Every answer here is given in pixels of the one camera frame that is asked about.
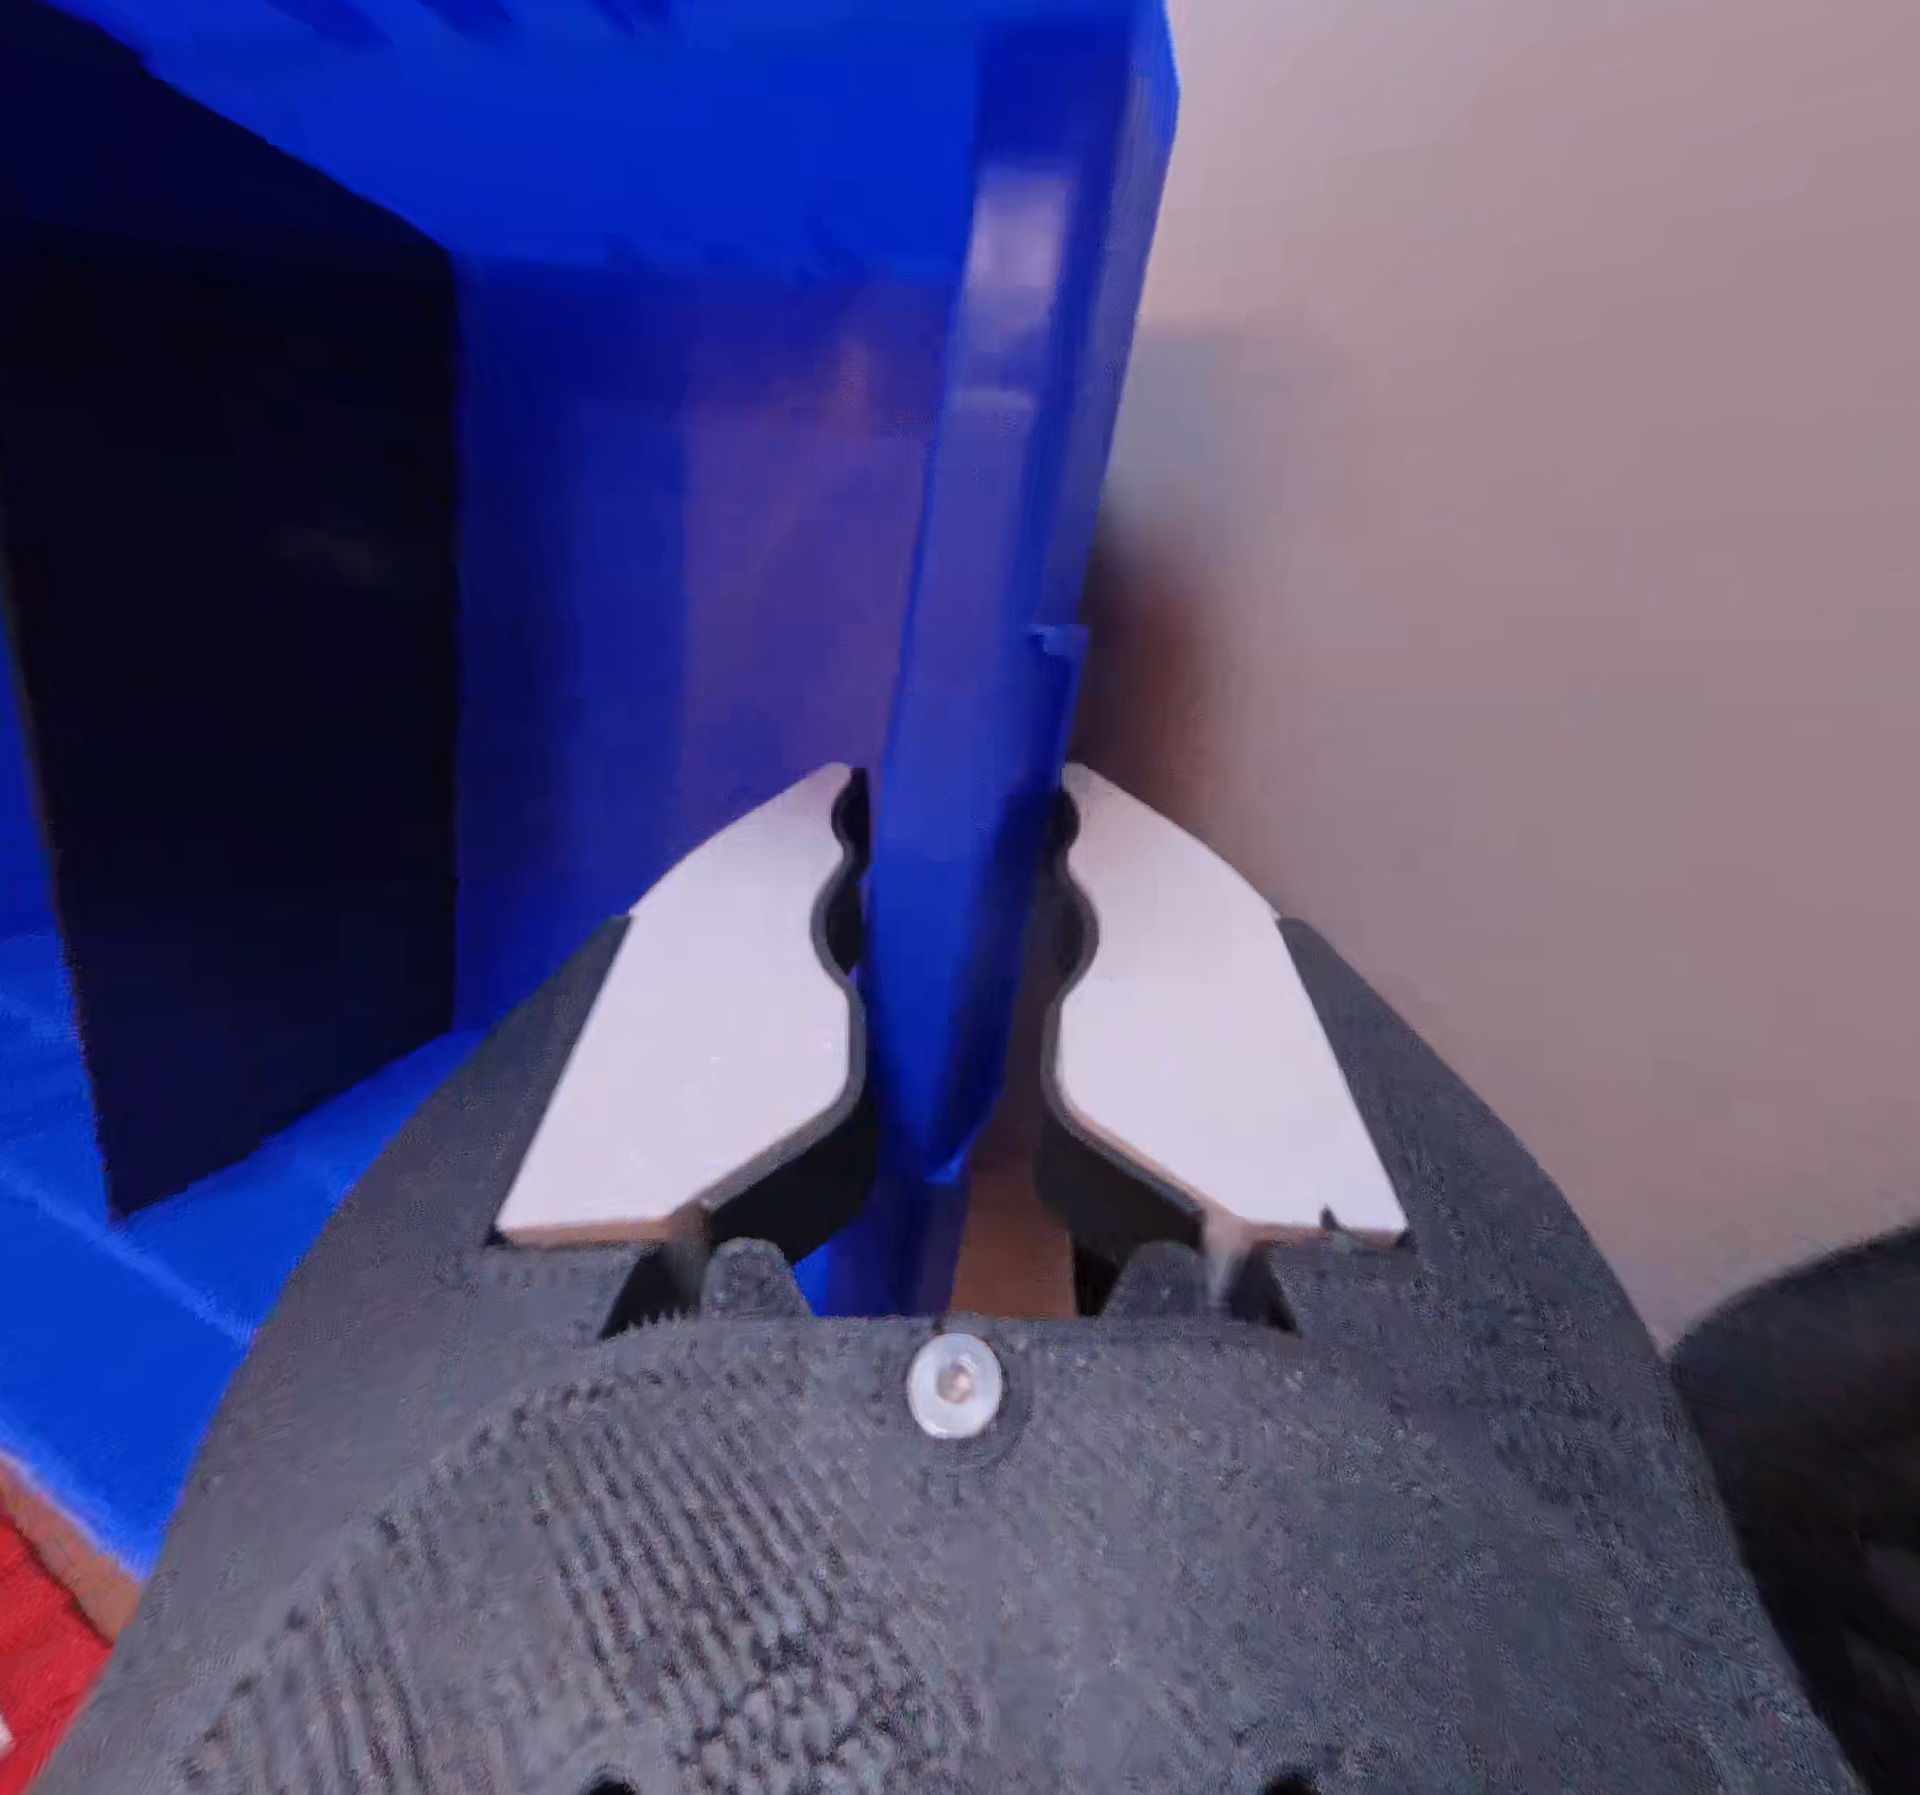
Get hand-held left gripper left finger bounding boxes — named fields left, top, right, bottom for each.
left=491, top=763, right=879, bottom=1335

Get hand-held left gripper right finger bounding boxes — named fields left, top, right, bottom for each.
left=1032, top=763, right=1415, bottom=1323

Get blue plastic bin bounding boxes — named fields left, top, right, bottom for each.
left=0, top=0, right=1179, bottom=1571

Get black bin divider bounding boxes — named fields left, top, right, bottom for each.
left=0, top=235, right=459, bottom=1219

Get red plastic bin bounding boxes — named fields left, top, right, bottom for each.
left=0, top=1517, right=114, bottom=1795

